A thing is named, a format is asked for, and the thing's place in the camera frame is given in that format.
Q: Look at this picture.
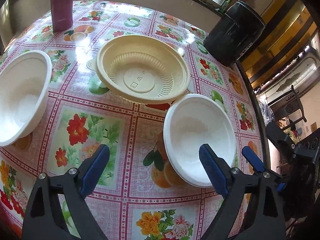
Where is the large cream plastic bowl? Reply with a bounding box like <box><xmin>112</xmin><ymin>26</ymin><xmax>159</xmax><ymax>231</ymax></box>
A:
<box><xmin>87</xmin><ymin>35</ymin><xmax>190</xmax><ymax>105</ymax></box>

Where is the small white bowl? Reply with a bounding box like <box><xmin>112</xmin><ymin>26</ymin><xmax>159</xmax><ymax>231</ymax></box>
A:
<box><xmin>163</xmin><ymin>94</ymin><xmax>236</xmax><ymax>188</ymax></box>

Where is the maroon thermos bottle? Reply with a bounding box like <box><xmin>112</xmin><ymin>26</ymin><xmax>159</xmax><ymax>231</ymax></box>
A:
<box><xmin>50</xmin><ymin>0</ymin><xmax>73</xmax><ymax>33</ymax></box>

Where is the floral fruit tablecloth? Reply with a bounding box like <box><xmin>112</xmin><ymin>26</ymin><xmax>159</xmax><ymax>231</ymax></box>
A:
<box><xmin>1</xmin><ymin>1</ymin><xmax>263</xmax><ymax>239</ymax></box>

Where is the large white bowl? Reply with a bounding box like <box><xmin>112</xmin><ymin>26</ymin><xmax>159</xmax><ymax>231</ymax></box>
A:
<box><xmin>1</xmin><ymin>50</ymin><xmax>52</xmax><ymax>147</ymax></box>

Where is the black cylindrical container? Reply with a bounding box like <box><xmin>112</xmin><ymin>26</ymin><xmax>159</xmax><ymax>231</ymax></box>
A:
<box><xmin>203</xmin><ymin>1</ymin><xmax>266</xmax><ymax>66</ymax></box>

